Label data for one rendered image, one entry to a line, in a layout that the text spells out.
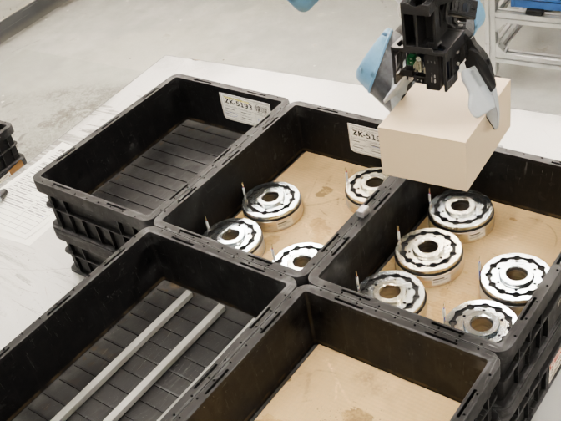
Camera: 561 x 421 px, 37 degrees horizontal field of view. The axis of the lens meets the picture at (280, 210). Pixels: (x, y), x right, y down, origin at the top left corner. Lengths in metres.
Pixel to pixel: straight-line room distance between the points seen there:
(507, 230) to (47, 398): 0.74
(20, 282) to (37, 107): 2.25
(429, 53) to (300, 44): 2.86
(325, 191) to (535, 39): 2.32
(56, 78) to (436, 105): 3.11
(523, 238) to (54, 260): 0.91
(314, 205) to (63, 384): 0.52
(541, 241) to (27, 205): 1.10
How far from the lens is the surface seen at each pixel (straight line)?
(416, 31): 1.03
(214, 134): 1.73
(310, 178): 1.54
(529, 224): 1.40
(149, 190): 1.62
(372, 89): 1.67
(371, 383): 1.17
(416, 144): 1.10
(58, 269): 1.72
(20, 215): 1.91
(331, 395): 1.17
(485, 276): 1.27
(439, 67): 1.04
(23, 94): 4.06
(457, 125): 1.10
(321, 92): 2.06
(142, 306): 1.37
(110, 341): 1.33
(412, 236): 1.34
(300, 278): 1.19
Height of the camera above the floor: 1.72
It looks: 37 degrees down
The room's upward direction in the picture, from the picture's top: 12 degrees counter-clockwise
